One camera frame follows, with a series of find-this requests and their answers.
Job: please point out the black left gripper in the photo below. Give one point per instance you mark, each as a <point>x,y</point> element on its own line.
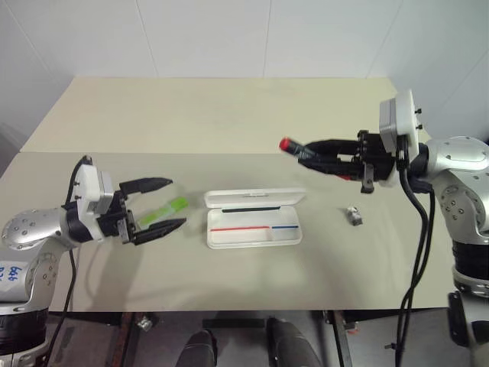
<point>114,223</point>

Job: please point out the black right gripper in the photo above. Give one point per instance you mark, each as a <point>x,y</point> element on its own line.
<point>376,162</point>

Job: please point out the red capped black marker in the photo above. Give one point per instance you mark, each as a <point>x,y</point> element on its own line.
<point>292,147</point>

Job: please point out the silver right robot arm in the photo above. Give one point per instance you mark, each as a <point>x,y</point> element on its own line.
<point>462,153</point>

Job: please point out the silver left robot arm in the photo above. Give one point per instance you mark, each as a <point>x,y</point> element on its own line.
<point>34,229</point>

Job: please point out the green marker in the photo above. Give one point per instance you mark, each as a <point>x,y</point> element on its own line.
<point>168,210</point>

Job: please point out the white pencil case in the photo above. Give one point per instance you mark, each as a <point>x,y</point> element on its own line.
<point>254,229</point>

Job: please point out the small crumpled silver object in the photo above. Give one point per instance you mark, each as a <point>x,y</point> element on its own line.
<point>354,216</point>

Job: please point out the dark rounded shape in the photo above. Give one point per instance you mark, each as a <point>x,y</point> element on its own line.
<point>198,349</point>
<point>292,344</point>

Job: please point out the white handwritten label tape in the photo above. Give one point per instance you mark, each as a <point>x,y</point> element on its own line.
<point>11,281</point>

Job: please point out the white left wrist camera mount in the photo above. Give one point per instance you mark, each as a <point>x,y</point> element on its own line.
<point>88,191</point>

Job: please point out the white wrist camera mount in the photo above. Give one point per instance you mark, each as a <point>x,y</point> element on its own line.
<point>405,114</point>
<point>88,191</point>

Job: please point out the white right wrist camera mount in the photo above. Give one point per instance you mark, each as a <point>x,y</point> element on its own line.
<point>405,114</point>

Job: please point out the dark table frame leg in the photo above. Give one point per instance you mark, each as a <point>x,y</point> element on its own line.
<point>342,340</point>
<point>124,338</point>

